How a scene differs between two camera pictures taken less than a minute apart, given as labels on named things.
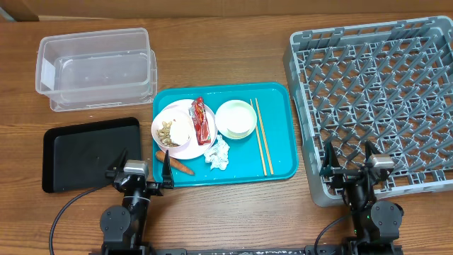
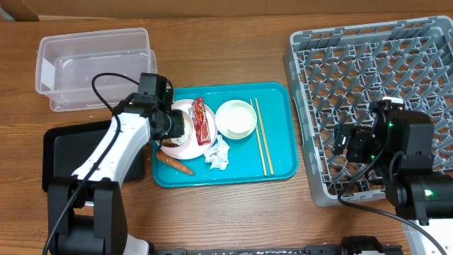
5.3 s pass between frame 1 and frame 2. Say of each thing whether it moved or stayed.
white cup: stayed
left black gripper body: moved
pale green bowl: stayed
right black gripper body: moved
